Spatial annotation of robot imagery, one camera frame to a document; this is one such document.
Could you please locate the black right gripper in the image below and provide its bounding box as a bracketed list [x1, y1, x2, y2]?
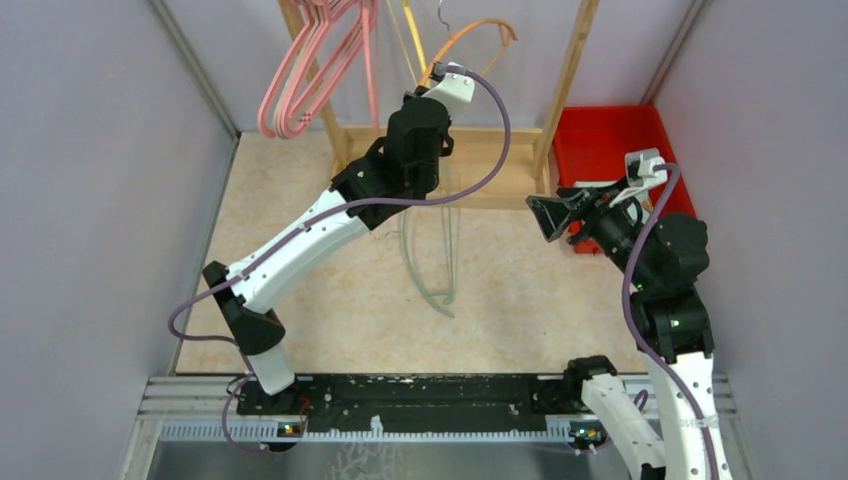
[525, 173, 654, 287]

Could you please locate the large pink plastic hanger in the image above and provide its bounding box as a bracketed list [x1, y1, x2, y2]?
[257, 1, 329, 139]

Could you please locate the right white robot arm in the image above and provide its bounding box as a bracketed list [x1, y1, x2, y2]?
[526, 188, 732, 479]

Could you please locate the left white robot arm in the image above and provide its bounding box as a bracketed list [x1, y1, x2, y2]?
[203, 90, 466, 414]

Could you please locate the pale green cloth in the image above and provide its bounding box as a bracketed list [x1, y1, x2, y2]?
[573, 181, 617, 189]

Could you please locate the red plastic bin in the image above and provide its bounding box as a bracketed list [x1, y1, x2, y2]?
[548, 104, 705, 256]

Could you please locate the wooden hanger rack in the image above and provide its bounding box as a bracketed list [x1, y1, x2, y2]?
[278, 0, 602, 212]

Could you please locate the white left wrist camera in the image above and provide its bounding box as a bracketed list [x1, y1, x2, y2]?
[423, 62, 475, 111]

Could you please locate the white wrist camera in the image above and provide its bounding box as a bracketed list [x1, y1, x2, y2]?
[610, 148, 668, 206]
[423, 62, 475, 111]

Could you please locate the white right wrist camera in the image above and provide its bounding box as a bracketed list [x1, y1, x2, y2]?
[610, 148, 668, 206]

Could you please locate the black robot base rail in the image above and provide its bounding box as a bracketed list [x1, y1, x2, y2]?
[142, 372, 730, 445]

